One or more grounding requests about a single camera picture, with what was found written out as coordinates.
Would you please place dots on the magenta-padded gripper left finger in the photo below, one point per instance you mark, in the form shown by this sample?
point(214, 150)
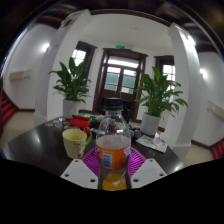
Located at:
point(80, 171)

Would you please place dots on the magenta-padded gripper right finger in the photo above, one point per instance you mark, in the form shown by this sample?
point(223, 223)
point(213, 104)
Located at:
point(148, 171)

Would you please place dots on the clear orange drink bottle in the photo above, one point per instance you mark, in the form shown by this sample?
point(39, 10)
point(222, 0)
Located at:
point(113, 150)

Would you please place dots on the printed paper leaflet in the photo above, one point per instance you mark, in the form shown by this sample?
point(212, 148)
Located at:
point(151, 143)

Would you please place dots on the pale yellow cup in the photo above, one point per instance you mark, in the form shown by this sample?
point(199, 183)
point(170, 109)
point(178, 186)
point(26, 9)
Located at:
point(75, 143)

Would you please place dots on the grey microphone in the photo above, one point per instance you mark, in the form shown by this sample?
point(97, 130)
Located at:
point(131, 132)
point(137, 134)

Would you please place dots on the small red ball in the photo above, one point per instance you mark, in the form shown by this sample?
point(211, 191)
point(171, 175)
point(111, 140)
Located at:
point(86, 130)

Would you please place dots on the red box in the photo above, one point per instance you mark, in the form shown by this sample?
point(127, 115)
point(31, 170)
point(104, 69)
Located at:
point(80, 121)

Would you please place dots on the green plant in white pot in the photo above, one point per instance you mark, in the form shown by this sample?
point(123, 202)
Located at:
point(71, 83)
point(156, 96)

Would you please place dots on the dark wooden glazed door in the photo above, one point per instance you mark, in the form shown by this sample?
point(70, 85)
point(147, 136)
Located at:
point(118, 80)

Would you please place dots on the red carpeted staircase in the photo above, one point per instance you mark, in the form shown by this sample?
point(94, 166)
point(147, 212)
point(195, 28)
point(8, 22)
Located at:
point(6, 108)

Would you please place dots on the dark wood-framed window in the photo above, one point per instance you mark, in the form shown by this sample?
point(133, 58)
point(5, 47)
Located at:
point(168, 71)
point(80, 55)

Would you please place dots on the green exit sign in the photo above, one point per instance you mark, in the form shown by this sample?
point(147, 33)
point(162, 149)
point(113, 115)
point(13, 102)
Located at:
point(119, 46)

